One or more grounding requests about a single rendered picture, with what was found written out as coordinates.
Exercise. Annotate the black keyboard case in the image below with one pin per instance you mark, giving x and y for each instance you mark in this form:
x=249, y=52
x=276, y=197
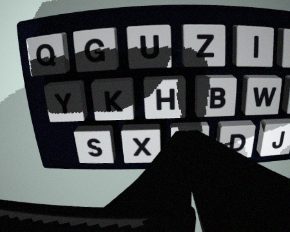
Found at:
x=108, y=88

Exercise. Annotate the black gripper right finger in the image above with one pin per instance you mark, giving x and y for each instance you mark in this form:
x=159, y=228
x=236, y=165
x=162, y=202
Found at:
x=233, y=193

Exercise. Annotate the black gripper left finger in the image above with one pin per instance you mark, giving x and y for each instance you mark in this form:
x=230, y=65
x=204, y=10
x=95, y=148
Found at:
x=165, y=185

